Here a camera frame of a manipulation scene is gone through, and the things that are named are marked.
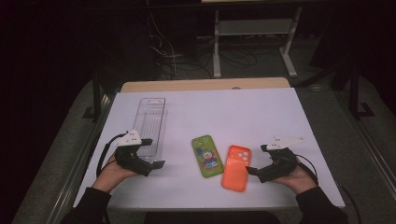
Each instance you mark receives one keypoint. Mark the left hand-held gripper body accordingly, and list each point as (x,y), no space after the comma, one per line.
(129,155)

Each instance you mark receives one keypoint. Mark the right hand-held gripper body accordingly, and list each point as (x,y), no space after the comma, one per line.
(281,163)

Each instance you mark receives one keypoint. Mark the orange phone case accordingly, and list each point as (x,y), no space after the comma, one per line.
(235,174)

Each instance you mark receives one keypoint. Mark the clear plastic tray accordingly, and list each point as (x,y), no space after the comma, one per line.
(151,124)

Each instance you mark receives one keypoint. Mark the green cartoon phone case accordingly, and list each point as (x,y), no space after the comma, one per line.
(207,155)

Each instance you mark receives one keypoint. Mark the person's right hand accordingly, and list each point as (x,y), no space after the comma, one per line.
(299,180)

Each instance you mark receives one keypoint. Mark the person's left hand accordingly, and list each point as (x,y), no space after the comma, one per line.
(109,177)

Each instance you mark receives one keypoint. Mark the black metal stand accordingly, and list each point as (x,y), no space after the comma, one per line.
(96,99)
(355,93)

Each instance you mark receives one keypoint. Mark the light wooden table edge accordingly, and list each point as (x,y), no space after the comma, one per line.
(202,84)

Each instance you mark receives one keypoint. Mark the metal floor rail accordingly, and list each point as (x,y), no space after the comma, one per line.
(77,161)
(370,140)

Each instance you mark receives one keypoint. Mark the white metal desk frame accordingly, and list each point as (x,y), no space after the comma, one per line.
(255,27)

